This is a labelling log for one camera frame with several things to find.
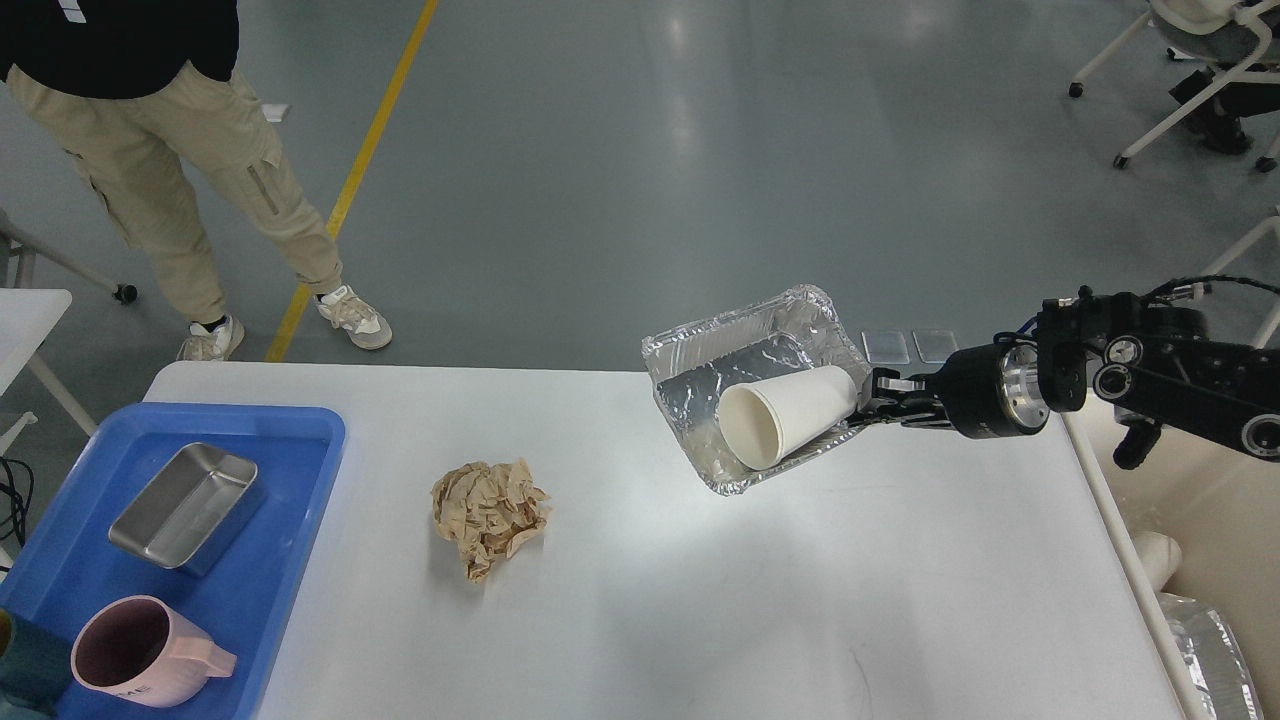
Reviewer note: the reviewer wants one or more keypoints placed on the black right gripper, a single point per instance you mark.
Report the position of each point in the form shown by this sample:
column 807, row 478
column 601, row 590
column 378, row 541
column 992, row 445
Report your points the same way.
column 986, row 392

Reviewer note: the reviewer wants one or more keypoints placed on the aluminium foil tray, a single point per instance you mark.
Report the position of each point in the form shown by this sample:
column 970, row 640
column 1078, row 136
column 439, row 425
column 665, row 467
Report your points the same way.
column 692, row 364

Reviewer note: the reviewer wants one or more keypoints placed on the cream paper cup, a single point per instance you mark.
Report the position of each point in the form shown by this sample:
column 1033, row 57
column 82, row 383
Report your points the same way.
column 764, row 421

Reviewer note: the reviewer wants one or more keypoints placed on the brown paper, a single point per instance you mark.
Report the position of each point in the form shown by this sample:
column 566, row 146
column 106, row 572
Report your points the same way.
column 489, row 511

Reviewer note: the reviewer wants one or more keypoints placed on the stainless steel square tray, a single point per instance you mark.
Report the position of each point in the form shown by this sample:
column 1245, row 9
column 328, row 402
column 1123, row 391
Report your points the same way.
column 190, row 512

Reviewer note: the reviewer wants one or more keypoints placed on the pink ceramic mug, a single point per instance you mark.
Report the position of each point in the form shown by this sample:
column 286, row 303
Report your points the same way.
column 139, row 649

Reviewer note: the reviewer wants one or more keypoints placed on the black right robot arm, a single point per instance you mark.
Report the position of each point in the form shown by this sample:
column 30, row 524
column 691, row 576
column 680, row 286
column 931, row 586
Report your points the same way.
column 1147, row 354

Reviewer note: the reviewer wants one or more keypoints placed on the clear floor plate left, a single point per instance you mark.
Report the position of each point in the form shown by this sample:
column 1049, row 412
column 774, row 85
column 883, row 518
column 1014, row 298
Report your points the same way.
column 886, row 348

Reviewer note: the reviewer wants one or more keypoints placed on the clear floor plate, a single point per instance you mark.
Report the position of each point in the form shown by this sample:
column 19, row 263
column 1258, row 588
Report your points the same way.
column 886, row 348
column 934, row 346

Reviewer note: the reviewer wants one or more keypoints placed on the clear floor plate right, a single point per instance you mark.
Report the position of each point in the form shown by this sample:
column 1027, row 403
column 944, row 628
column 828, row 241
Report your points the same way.
column 934, row 346

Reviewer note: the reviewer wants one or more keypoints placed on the white roll in bin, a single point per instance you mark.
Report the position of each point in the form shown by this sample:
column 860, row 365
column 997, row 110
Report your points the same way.
column 1159, row 557

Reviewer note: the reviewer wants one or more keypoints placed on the cream plastic bin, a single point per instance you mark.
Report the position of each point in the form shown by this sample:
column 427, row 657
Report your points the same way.
column 1221, row 507

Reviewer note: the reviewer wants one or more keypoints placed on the white chair leg right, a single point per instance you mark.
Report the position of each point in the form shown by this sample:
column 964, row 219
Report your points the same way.
column 1269, row 225

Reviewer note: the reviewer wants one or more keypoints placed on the seated person dark shoes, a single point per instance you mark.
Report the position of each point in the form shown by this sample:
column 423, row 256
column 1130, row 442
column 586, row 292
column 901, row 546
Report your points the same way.
column 1218, row 121

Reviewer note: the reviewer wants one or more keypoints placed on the white office chair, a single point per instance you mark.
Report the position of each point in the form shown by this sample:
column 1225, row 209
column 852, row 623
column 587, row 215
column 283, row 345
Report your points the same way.
column 1235, row 40

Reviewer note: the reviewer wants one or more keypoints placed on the blue plastic tray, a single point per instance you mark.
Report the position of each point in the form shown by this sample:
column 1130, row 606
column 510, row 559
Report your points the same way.
column 69, row 569

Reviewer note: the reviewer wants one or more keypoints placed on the person in khaki trousers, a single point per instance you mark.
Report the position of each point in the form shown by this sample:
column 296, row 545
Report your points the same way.
column 134, row 90

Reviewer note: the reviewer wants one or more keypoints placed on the white side table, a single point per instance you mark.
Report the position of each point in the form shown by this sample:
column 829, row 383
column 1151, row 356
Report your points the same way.
column 27, row 318

